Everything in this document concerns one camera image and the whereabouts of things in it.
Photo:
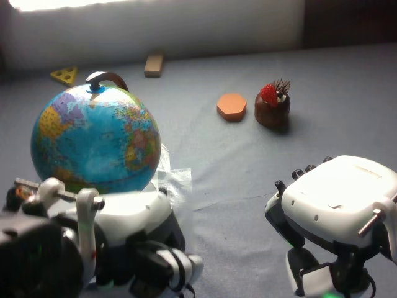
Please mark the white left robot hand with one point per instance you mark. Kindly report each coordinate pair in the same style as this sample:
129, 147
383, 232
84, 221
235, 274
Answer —
133, 214

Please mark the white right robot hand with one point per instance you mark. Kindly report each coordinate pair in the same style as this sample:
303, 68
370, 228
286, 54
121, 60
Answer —
335, 192

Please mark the world globe with black arc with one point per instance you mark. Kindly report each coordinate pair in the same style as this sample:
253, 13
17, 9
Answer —
96, 139

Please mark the white paper sheet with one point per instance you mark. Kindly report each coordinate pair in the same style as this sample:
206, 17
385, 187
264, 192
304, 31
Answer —
180, 183

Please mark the grey table cloth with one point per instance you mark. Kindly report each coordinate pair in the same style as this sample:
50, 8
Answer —
235, 161

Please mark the chocolate cake toy with strawberry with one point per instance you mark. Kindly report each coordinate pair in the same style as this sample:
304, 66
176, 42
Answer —
272, 108

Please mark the orange hexagon block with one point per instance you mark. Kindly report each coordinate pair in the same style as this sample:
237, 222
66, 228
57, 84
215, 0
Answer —
232, 107

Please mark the plain wooden rectangular block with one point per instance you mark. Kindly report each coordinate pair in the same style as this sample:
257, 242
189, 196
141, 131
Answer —
153, 65

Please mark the yellow triangle block with holes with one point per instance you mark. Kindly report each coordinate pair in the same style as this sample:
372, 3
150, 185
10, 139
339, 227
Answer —
65, 74

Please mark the white backdrop sheet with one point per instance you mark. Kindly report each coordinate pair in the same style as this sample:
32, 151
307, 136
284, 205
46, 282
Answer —
155, 34

